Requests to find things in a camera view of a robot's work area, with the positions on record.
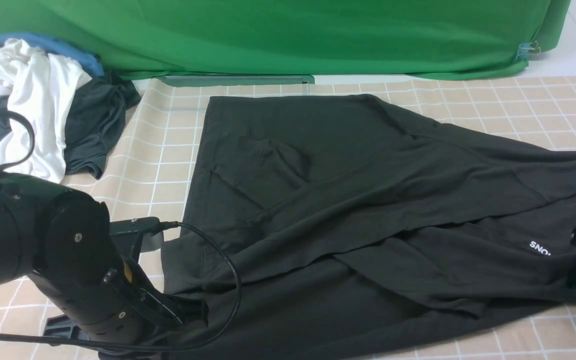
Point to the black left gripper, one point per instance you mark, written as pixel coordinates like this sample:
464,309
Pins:
117,312

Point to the dark gray long-sleeve shirt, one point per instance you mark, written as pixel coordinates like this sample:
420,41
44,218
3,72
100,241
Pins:
360,227

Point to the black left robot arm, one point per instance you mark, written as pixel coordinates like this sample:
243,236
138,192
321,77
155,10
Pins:
65,242

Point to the white crumpled shirt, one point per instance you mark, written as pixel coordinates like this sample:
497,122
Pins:
41,87

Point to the blue binder clip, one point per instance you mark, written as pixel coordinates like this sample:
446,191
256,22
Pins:
527,50

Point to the blue crumpled garment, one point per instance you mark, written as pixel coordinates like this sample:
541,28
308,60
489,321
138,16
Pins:
89,61

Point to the dark gray crumpled garment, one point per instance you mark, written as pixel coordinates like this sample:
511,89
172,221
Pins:
95,123

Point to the green backdrop cloth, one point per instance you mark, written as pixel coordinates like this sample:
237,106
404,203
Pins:
431,39

